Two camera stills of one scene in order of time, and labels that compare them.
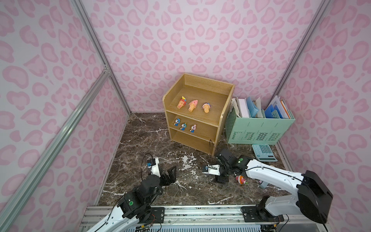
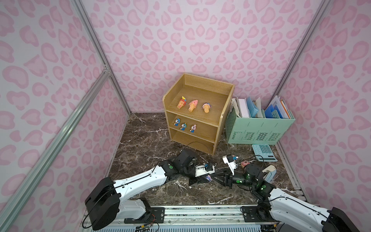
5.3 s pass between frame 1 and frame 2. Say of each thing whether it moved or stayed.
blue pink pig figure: stayed
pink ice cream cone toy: stayed
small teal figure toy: stayed
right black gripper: moved
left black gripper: moved
